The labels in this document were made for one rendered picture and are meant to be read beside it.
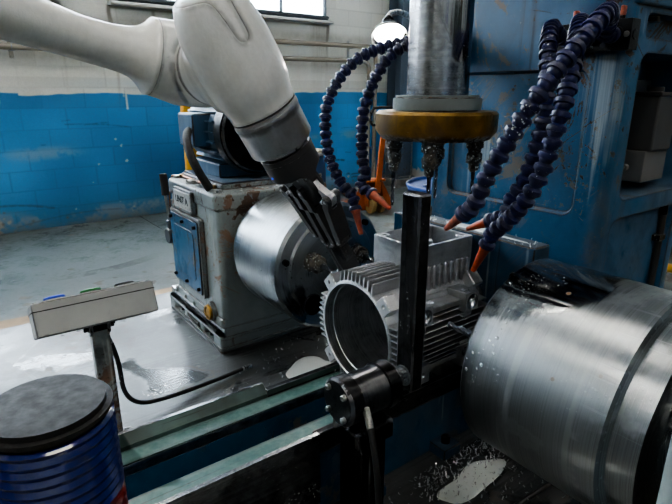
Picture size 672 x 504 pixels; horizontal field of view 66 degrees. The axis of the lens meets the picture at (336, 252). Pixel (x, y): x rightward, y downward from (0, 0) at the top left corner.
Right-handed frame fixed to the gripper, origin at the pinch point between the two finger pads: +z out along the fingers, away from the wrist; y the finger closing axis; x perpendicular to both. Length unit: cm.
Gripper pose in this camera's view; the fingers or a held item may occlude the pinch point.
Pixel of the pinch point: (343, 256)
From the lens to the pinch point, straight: 81.4
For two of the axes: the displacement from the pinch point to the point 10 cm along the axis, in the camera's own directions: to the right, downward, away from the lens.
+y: -5.9, -2.4, 7.7
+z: 4.1, 7.4, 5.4
